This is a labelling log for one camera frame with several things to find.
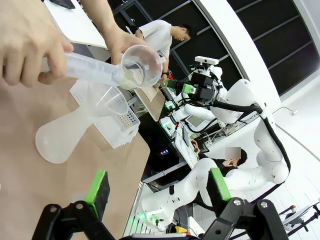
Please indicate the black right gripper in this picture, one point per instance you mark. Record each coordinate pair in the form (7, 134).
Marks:
(206, 87)

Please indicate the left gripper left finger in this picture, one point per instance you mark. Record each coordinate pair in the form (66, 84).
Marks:
(97, 195)

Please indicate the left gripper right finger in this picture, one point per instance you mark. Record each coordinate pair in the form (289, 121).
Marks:
(220, 190)

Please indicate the clear plastic beaker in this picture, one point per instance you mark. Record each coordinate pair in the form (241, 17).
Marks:
(150, 75)

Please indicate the translucent plastic conical flask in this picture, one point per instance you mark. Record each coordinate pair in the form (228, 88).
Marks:
(57, 142)

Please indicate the translucent plastic funnel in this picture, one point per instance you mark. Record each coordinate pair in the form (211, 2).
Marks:
(110, 102)

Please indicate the clear plastic graduated cylinder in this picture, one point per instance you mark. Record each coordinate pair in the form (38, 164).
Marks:
(95, 66)

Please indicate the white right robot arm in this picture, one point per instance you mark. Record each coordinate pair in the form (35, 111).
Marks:
(265, 150)

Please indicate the person's left forearm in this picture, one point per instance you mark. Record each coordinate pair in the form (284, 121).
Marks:
(100, 15)

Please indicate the person's left hand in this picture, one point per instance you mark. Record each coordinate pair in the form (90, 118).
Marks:
(122, 41)

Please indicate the person's right hand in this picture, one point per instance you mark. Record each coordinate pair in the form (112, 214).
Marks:
(25, 37)

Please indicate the brown topped table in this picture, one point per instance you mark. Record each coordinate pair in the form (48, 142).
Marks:
(152, 105)

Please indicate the seated person in black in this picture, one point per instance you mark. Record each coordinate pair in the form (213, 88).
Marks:
(241, 157)

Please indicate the person in white T-shirt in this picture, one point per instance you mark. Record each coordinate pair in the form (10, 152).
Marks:
(157, 35)

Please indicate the small white perforated basket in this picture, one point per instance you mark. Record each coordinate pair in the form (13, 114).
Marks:
(115, 135)

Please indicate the white side table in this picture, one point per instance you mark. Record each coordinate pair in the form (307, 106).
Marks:
(82, 27)

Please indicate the flat black tablet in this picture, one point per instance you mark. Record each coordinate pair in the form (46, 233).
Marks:
(62, 3)

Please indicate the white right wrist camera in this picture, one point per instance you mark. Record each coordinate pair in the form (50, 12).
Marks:
(206, 60)

